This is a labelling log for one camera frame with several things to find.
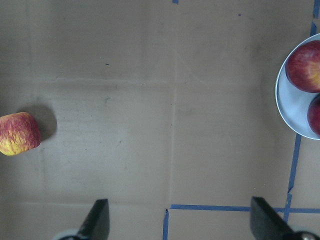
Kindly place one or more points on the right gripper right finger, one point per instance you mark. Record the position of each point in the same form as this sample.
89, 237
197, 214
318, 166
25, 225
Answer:
266, 224

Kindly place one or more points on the red apple plate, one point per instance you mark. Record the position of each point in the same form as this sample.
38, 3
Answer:
303, 67
313, 115

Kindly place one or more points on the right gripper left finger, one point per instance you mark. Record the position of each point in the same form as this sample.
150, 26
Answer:
96, 225

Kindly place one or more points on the red yellow apple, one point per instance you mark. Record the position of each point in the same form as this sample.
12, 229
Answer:
19, 132

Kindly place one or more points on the red apple plate left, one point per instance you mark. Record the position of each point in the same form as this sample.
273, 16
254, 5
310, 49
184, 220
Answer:
303, 67

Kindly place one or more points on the light blue plate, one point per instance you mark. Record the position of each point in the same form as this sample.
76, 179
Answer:
293, 104

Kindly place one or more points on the red apple plate front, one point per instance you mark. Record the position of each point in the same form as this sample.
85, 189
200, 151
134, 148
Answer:
313, 115

